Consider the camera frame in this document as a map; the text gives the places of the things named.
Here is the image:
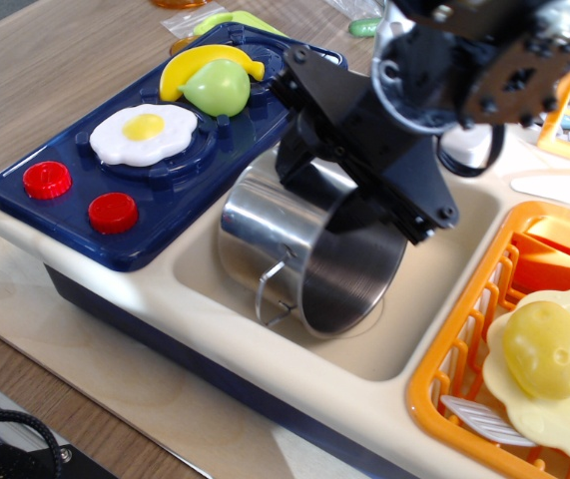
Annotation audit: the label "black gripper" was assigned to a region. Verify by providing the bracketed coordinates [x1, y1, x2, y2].
[272, 46, 459, 244]

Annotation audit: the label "stainless steel pot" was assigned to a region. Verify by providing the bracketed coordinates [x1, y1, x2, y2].
[218, 151, 407, 337]

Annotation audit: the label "cream toy kitchen sink unit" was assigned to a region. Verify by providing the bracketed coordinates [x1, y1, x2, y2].
[0, 68, 570, 479]

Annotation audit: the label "green toy pear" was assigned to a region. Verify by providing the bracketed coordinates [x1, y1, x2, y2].
[178, 59, 251, 117]

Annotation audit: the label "grey toy faucet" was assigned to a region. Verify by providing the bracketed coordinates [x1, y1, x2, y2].
[373, 1, 492, 168]

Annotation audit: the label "green toy pea pod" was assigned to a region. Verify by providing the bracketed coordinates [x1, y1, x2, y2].
[348, 17, 381, 38]

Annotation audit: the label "yellow toy banana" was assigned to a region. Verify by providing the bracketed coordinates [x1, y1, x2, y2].
[159, 44, 266, 102]

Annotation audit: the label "green toy cutting board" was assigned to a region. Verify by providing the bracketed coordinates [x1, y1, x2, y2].
[193, 11, 285, 36]

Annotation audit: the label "toy fried egg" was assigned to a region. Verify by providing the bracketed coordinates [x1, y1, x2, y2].
[90, 104, 199, 168]

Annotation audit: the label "clear plastic bag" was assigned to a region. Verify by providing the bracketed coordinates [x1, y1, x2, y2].
[161, 1, 228, 39]

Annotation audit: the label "red stove knob right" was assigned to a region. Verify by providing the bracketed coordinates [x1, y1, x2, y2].
[88, 192, 139, 235]

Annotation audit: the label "red stove knob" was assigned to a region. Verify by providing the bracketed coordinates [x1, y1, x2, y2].
[22, 161, 73, 200]
[88, 192, 139, 235]

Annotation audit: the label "orange dish rack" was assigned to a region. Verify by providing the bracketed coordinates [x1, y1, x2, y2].
[405, 201, 570, 478]

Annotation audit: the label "orange cup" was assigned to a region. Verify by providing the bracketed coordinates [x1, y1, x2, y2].
[151, 0, 209, 10]

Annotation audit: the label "orange toy plates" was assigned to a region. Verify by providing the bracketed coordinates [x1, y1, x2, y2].
[510, 217, 570, 293]

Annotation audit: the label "blue toy stove top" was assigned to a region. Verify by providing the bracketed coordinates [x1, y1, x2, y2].
[0, 21, 349, 273]

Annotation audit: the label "yellow toy potato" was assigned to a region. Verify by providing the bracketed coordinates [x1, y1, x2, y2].
[502, 300, 570, 400]

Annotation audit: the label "red stove knob left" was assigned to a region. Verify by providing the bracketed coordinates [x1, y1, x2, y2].
[22, 161, 73, 200]

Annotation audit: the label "white toy spatula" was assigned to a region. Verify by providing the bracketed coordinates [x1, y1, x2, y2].
[440, 395, 536, 447]

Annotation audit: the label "cream flower-shaped plate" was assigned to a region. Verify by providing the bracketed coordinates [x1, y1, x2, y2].
[483, 290, 570, 457]

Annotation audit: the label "black braided cable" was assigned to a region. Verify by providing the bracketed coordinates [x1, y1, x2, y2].
[0, 407, 62, 479]

